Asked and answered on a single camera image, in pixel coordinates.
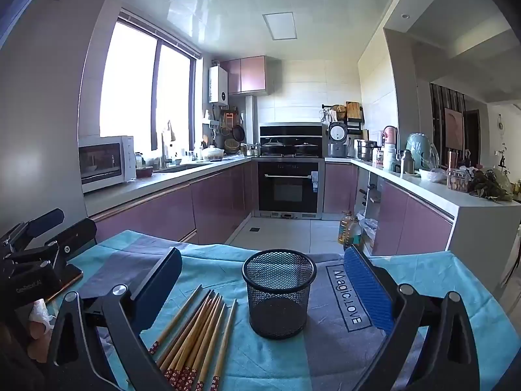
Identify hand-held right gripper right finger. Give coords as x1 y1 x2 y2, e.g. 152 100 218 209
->
344 245 481 391

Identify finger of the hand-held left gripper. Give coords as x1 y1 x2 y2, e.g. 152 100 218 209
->
8 218 98 268
0 209 66 253

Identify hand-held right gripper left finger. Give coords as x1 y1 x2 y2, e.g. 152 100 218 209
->
47 248 183 391

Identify bunch of bamboo chopsticks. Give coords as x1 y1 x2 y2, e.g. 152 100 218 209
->
147 284 239 391

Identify black mesh utensil holder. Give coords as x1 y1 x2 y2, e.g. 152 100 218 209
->
242 249 317 340

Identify person's left hand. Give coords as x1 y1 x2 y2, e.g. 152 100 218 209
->
25 298 57 342

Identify black smartphone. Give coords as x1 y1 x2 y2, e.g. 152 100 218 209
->
44 263 85 304

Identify dark sauce bottle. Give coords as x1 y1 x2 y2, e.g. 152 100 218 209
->
344 216 363 251

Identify clear plastic bag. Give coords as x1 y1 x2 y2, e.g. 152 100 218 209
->
360 218 379 245

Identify yellow cooking oil bottle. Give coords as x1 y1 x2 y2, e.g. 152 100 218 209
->
339 211 361 245

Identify pink lower kitchen cabinets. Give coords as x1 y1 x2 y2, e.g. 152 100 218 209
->
323 161 457 261
87 159 257 245

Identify white microwave oven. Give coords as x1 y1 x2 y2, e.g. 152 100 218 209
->
78 135 137 194

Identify grey refrigerator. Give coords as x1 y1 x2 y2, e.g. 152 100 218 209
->
0 0 123 237

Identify steel sink faucet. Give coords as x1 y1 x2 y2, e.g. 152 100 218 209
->
161 120 174 169

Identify teal and grey tablecloth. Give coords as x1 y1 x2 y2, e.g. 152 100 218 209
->
49 229 507 391

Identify black built-in oven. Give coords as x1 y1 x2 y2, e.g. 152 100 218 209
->
257 160 320 214

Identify white bowl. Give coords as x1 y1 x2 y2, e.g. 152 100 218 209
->
419 168 447 183

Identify steel stock pot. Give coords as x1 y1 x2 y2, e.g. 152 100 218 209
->
356 139 377 160

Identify clear food container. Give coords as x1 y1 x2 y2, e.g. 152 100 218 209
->
447 169 469 192

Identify mint green appliance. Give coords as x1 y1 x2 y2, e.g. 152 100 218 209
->
406 132 432 169

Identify grey rice cooker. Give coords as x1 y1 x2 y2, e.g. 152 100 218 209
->
328 121 350 158

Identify bundle of leafy greens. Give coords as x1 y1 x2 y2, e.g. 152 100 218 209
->
468 169 514 202

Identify kitchen window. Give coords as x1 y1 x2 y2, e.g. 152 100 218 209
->
100 18 202 151

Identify black range hood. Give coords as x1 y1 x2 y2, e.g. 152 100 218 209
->
259 123 324 157

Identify striped room partition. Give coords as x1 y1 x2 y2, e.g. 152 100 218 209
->
429 83 465 164

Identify white water heater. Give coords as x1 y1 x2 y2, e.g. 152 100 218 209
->
208 66 229 104

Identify square ceiling light panel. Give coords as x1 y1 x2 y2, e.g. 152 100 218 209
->
262 12 298 41

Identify black wall rack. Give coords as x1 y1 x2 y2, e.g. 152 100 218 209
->
321 102 365 131

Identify pink wall picture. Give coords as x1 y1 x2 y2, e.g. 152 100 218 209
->
444 107 465 151

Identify pink upper wall cabinet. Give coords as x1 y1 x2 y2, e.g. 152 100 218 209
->
220 56 282 96

